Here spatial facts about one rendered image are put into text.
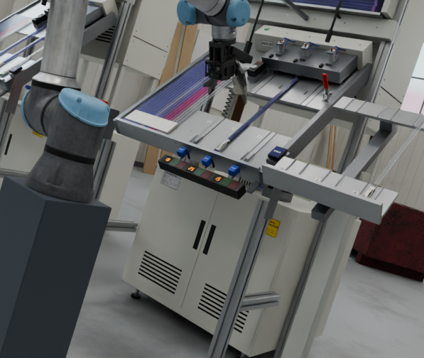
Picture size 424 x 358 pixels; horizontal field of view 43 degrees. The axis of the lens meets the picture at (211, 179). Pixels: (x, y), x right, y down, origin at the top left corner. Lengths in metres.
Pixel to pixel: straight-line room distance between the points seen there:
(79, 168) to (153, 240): 1.11
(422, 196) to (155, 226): 9.68
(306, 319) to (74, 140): 0.88
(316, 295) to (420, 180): 10.11
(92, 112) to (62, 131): 0.08
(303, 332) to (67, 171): 0.87
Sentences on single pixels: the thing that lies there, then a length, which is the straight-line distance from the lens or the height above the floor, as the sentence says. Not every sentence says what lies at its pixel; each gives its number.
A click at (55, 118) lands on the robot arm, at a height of 0.71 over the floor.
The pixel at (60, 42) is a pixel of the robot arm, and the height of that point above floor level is 0.88.
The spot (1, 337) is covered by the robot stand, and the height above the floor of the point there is 0.24.
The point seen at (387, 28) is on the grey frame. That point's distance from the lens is 2.12.
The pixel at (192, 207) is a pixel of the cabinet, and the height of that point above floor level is 0.48.
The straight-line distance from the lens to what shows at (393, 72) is 2.33.
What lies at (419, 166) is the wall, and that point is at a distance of 11.73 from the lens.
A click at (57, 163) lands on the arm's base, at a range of 1.21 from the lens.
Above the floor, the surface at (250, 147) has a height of 0.78.
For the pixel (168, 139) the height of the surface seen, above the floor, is 0.72.
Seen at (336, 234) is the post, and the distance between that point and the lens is 1.61.
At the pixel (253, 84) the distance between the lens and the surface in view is 2.08.
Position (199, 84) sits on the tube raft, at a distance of 2.14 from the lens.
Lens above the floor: 0.78
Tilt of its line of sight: 5 degrees down
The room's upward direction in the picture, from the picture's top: 18 degrees clockwise
